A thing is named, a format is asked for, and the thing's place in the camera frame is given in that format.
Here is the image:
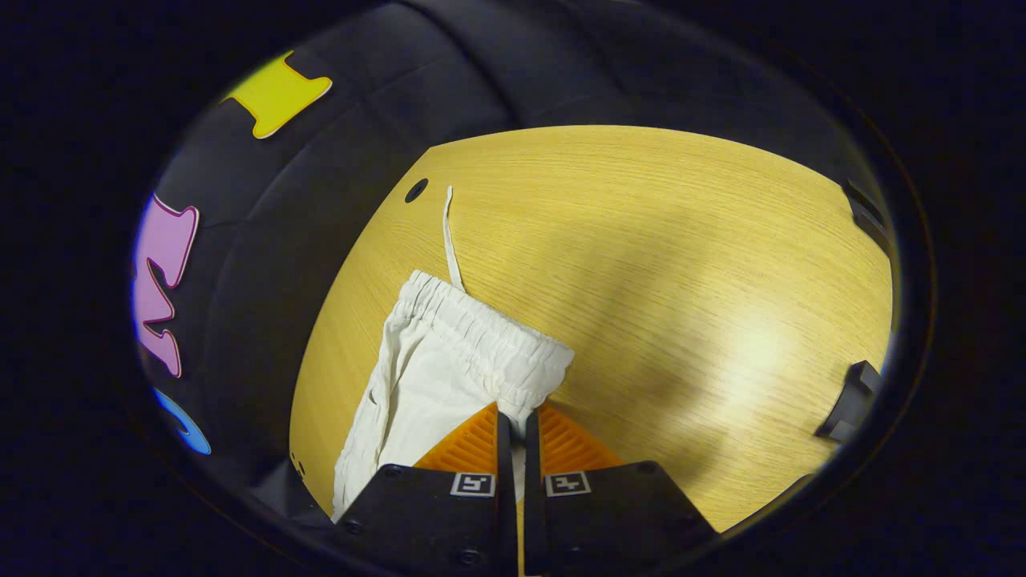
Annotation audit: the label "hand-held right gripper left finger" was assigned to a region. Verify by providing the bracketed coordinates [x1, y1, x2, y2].
[335, 403, 519, 576]

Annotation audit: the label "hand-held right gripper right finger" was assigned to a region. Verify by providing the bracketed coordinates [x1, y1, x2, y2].
[523, 401, 718, 576]

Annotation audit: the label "white jeans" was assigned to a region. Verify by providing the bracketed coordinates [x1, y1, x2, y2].
[331, 186, 576, 522]

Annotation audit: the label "black table edge clamp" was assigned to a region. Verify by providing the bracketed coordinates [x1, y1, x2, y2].
[842, 180, 892, 256]
[815, 361, 884, 444]

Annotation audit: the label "black backdrop cloth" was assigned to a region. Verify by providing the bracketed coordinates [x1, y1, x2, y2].
[132, 0, 883, 498]

